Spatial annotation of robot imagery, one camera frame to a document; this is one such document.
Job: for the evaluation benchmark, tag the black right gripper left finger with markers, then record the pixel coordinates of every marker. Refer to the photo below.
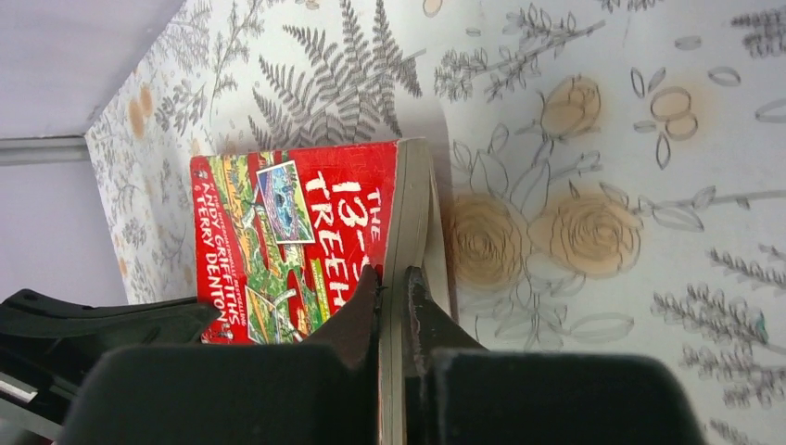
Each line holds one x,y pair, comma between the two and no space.
322,390

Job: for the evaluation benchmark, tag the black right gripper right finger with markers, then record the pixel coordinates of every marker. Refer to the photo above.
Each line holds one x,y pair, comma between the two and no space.
458,392

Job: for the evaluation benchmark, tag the red treehouse paperback book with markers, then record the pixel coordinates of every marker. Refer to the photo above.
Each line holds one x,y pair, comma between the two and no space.
282,238

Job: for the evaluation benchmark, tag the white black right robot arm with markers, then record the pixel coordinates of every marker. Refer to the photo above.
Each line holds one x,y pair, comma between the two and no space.
49,347

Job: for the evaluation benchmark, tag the floral patterned table mat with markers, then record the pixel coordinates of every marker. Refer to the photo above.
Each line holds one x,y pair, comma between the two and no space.
612,173

